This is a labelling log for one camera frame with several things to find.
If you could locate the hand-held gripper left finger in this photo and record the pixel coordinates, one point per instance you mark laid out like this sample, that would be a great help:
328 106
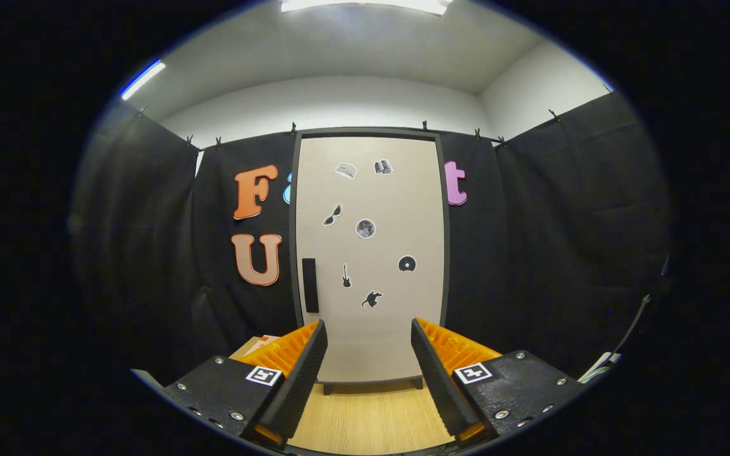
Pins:
301 386

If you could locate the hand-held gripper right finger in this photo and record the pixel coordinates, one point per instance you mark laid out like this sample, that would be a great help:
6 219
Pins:
441 386

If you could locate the dark grey shoe cabinet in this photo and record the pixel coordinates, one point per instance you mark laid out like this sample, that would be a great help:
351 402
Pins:
293 253

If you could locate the white green object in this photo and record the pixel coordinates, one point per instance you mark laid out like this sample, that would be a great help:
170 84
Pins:
602 366

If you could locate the black backdrop cloth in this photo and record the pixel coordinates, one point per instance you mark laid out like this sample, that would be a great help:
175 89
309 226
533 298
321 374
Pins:
530 240

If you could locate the ceiling light panel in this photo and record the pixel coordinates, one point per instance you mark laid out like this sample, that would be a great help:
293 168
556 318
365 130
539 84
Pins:
365 5
143 79

